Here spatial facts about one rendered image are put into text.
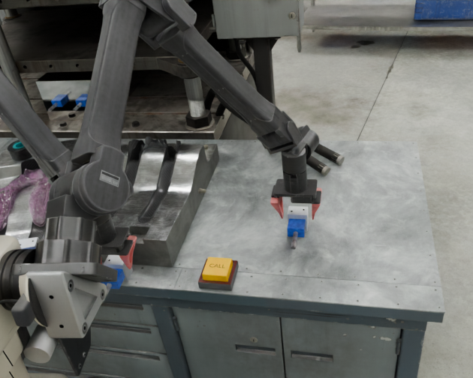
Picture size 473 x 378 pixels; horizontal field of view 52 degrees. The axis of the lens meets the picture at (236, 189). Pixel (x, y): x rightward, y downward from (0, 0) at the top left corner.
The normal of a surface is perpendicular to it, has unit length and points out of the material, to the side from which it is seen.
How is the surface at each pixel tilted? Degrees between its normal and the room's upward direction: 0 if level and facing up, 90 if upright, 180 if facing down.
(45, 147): 51
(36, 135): 58
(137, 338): 90
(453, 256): 0
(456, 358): 1
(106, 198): 63
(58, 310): 82
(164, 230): 0
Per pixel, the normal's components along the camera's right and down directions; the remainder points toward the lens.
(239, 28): -0.21, 0.59
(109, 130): 0.77, -0.31
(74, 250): 0.52, -0.26
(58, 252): 0.05, -0.29
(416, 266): -0.11, -0.81
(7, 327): 0.99, -0.04
